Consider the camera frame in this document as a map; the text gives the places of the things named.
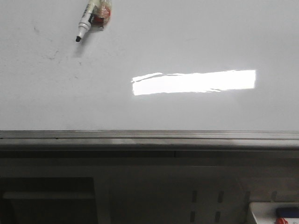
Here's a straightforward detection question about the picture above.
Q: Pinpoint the red capped marker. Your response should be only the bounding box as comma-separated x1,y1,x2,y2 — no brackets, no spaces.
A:
275,217,299,224

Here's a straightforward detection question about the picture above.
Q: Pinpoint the grey perforated stand panel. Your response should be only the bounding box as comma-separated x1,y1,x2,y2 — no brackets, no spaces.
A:
0,151,299,224

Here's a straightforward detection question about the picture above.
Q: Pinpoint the white whiteboard with aluminium frame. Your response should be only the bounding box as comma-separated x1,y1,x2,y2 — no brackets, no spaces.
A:
0,0,299,147

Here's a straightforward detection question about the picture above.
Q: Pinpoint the blue capped marker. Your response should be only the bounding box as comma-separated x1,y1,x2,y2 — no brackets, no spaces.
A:
276,207,299,218

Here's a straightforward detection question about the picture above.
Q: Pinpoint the white marker tray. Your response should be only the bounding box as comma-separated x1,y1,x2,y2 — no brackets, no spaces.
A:
247,202,299,224

